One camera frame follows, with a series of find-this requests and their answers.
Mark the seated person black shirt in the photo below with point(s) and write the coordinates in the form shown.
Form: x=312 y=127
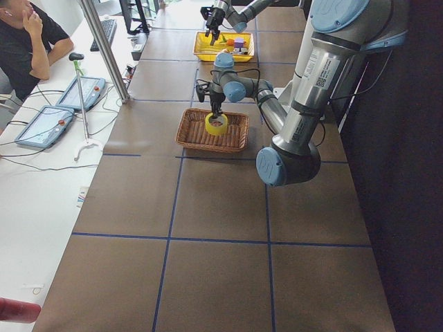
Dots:
x=31 y=42

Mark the black keyboard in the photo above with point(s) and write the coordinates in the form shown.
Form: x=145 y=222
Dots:
x=109 y=27

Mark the white pillar mount base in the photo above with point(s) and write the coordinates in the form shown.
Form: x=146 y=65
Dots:
x=288 y=93

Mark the brown wicker basket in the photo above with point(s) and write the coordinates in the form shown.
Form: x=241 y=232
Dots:
x=192 y=134

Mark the aluminium frame post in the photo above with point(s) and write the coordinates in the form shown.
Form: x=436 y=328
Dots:
x=93 y=21

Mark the near teach pendant tablet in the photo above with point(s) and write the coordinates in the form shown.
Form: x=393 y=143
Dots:
x=46 y=127

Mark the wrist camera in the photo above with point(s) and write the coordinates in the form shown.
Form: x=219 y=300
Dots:
x=202 y=89

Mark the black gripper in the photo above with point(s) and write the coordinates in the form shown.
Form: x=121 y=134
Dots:
x=216 y=97
x=217 y=15

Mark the purple foam cube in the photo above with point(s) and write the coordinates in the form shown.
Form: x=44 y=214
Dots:
x=239 y=42

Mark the yellow tape roll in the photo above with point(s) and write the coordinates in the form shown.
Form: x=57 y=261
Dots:
x=218 y=126

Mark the black monitor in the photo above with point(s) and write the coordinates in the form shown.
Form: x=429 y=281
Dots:
x=134 y=17

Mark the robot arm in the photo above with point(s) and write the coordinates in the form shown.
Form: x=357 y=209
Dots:
x=239 y=20
x=335 y=31

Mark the red cylinder object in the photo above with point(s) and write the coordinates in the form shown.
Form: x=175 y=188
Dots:
x=19 y=311

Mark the yellow plastic woven basket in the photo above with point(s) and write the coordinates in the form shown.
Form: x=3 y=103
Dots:
x=207 y=53

